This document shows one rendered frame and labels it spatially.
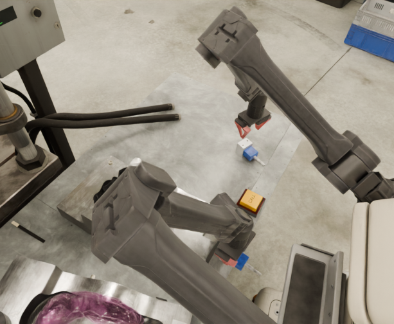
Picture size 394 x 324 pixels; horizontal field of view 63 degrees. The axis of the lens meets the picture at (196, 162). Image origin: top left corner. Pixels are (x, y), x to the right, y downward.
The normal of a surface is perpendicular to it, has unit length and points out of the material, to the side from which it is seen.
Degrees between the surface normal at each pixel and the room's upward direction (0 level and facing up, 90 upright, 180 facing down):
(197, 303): 51
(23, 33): 90
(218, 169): 0
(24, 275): 0
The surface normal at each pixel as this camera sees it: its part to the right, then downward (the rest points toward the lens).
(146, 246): -0.02, 0.21
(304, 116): 0.11, 0.38
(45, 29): 0.86, 0.43
